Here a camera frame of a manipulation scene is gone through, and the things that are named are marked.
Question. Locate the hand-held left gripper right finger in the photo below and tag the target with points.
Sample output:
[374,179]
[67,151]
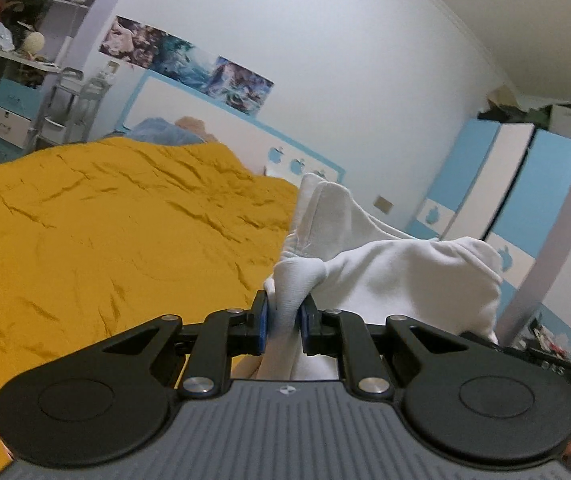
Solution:
[303,325]

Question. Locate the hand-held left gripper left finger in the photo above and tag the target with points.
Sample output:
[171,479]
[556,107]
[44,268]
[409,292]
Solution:
[264,325]

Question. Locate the white small garment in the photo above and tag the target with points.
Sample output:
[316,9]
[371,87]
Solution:
[405,280]

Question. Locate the blue and white wardrobe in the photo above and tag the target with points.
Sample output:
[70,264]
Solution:
[540,195]

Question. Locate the yellow bed blanket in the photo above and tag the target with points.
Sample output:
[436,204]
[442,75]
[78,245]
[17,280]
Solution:
[105,240]

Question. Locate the brown plush toy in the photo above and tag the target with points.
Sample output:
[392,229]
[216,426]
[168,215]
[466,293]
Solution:
[195,126]

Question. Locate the blue pillow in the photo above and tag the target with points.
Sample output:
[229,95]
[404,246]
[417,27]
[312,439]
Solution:
[160,132]

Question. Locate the white headboard with blue trim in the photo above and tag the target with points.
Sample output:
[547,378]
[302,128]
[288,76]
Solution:
[190,105]

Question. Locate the dark green bag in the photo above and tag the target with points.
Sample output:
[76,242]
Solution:
[513,107]

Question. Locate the white rolling cart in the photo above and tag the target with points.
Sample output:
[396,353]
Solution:
[70,105]

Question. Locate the blue and white drawer unit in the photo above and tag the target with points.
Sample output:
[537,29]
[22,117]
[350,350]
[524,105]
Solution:
[10,110]

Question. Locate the round beige ball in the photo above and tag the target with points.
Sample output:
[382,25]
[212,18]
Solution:
[35,42]

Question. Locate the beige wall switch plate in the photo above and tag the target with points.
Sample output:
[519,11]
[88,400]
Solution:
[384,204]

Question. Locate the wall poster strip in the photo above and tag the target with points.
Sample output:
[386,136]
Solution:
[185,60]

